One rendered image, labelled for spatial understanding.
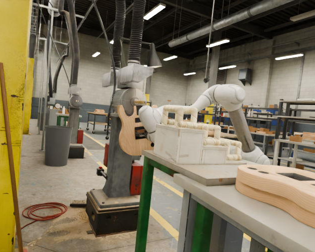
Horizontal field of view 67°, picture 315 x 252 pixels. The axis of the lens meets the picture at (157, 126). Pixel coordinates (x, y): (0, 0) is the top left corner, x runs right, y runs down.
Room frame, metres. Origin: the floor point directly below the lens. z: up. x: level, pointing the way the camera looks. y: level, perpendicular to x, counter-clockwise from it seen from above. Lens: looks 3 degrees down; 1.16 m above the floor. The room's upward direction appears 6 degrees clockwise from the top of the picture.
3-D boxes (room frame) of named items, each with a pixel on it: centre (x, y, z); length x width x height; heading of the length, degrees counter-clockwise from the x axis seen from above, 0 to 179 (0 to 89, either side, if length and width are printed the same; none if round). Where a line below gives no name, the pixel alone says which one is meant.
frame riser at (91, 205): (2.40, 0.35, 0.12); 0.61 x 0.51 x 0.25; 118
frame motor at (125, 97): (2.35, 0.31, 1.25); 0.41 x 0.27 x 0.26; 28
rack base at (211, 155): (1.34, -0.25, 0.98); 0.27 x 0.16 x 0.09; 26
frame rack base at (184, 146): (1.27, -0.11, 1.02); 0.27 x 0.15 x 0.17; 26
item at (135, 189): (2.48, 0.20, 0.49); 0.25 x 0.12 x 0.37; 28
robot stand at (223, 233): (2.05, -0.69, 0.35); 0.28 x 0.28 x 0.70; 21
